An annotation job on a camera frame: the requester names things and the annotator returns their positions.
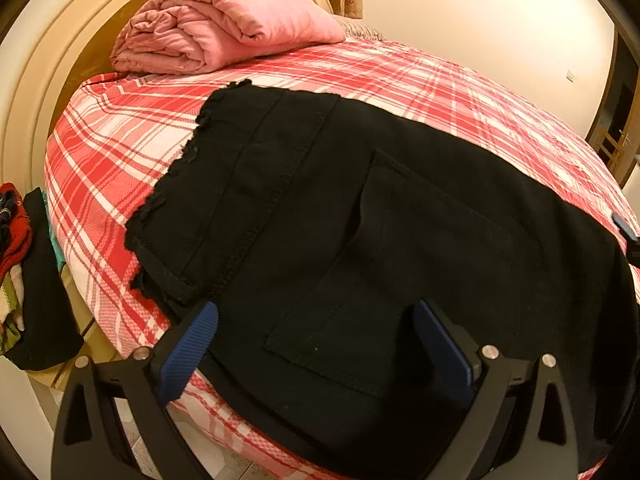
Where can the red plaid bed cover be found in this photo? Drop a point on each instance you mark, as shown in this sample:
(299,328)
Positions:
(125,140)

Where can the pile of colourful clothes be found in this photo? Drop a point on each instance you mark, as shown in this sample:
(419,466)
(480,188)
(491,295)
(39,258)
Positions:
(11,260)

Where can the brown wooden door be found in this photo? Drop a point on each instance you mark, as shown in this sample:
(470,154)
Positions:
(617,120)

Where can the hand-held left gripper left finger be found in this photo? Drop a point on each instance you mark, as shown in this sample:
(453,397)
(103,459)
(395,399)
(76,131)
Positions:
(187,355)

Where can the grey patterned pillow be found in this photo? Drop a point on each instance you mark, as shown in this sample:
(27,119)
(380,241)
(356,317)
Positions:
(362,30)

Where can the cream wooden headboard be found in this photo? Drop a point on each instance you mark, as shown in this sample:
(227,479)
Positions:
(55,40)

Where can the black cloth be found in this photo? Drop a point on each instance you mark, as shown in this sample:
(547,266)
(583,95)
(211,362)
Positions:
(42,290)

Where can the black pants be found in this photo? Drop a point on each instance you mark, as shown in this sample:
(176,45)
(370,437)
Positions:
(380,240)

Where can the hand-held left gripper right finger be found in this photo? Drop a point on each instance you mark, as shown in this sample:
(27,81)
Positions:
(445,350)

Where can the white wall switch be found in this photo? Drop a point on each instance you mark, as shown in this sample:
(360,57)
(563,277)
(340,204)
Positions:
(571,76)

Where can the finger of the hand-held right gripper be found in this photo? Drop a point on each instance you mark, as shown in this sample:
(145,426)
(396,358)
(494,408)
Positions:
(626,230)

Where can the pink folded quilt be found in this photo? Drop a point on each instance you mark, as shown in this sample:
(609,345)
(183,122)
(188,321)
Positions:
(220,25)

